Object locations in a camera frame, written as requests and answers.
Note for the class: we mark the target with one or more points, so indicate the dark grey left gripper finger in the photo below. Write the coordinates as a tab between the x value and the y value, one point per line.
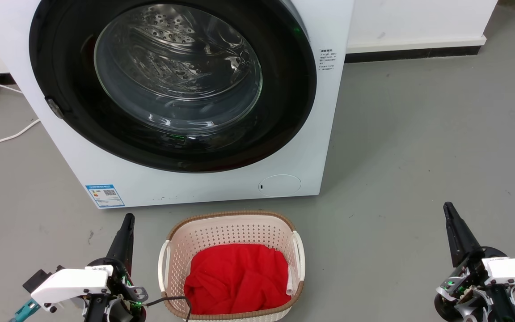
124	243

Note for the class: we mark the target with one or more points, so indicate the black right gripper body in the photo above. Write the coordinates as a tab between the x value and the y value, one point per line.
470	273

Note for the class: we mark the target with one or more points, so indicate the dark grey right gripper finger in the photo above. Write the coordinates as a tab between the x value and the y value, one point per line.
461	237

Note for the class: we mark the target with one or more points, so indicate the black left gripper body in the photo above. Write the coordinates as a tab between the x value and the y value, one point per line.
121	286

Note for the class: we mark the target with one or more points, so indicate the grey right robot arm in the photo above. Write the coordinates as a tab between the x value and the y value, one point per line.
485	308

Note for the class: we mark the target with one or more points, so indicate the cream plastic laundry basket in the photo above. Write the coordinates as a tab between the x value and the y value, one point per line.
226	231

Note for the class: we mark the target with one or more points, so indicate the blue energy label sticker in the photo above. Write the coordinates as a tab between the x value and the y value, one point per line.
104	196

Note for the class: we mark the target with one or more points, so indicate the white front-load washing machine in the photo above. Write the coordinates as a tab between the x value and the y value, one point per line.
195	188

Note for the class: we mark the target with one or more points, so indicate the red cloth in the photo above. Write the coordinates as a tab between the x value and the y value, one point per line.
235	279

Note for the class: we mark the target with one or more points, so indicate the round white filter cover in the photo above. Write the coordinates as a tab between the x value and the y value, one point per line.
282	185

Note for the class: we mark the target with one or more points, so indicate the white cloth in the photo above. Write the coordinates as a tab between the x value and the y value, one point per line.
289	281

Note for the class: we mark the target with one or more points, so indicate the black round washer door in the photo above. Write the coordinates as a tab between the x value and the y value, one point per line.
61	71

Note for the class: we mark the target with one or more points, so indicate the steel washer drum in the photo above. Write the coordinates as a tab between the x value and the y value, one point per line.
177	58

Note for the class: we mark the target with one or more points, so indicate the white text sticker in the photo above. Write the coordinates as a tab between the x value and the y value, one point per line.
327	60

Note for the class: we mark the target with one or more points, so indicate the black wall baseboard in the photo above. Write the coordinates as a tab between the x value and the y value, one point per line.
411	53

